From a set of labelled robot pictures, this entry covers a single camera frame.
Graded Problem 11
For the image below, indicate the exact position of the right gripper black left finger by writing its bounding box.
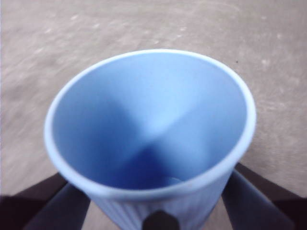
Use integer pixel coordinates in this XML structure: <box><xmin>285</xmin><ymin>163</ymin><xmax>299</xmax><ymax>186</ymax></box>
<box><xmin>0</xmin><ymin>172</ymin><xmax>92</xmax><ymax>230</ymax></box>

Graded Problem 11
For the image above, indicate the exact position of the blue ribbed plastic cup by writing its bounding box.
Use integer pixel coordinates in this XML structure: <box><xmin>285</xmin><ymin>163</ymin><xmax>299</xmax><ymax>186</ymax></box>
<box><xmin>44</xmin><ymin>49</ymin><xmax>257</xmax><ymax>230</ymax></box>

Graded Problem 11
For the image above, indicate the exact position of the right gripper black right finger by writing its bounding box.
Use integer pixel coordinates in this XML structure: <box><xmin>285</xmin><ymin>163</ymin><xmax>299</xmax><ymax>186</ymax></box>
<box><xmin>222</xmin><ymin>164</ymin><xmax>307</xmax><ymax>230</ymax></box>

